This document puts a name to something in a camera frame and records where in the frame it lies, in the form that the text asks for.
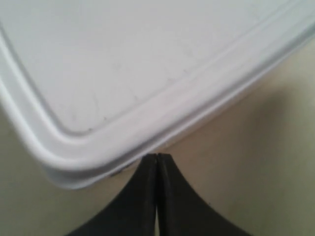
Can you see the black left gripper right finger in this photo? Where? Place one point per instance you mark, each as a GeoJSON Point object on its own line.
{"type": "Point", "coordinates": [181, 211]}

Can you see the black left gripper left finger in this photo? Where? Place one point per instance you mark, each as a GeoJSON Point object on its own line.
{"type": "Point", "coordinates": [133, 210]}

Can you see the white lidded plastic container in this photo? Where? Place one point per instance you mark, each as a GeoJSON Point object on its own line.
{"type": "Point", "coordinates": [93, 85]}

